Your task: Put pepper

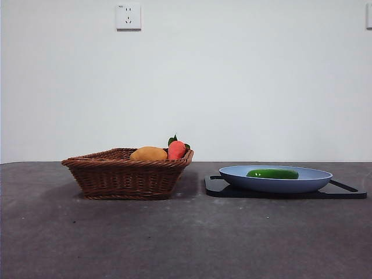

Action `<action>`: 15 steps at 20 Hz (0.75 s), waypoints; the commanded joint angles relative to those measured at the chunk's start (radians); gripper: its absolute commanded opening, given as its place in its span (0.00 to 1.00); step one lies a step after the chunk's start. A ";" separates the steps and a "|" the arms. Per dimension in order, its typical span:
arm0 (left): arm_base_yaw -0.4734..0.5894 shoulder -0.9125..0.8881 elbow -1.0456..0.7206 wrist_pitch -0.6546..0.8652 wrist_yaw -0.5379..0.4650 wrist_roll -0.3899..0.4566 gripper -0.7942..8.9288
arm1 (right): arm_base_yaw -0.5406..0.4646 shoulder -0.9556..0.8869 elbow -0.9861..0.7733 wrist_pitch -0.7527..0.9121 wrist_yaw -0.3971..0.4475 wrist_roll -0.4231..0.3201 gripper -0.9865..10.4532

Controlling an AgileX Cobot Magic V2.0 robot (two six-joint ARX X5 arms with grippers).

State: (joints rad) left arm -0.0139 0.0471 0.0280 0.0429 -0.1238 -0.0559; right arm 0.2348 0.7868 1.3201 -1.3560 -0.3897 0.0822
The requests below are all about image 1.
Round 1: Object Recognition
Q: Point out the black flat tray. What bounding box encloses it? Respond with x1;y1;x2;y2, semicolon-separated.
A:
204;175;367;200

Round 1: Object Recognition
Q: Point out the white wall socket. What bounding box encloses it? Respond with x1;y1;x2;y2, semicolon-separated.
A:
116;3;142;31

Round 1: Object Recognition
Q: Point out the blue round plate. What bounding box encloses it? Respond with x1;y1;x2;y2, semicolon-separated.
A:
219;165;334;194

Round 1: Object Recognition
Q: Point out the red carrot with green leaves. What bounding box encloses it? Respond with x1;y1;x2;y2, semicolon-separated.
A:
167;133;191;160

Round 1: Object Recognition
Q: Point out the brown wicker basket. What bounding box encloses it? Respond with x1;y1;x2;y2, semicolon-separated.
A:
61;147;195;201

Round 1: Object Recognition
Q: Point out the green pepper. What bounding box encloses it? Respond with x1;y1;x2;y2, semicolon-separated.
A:
246;169;299;180

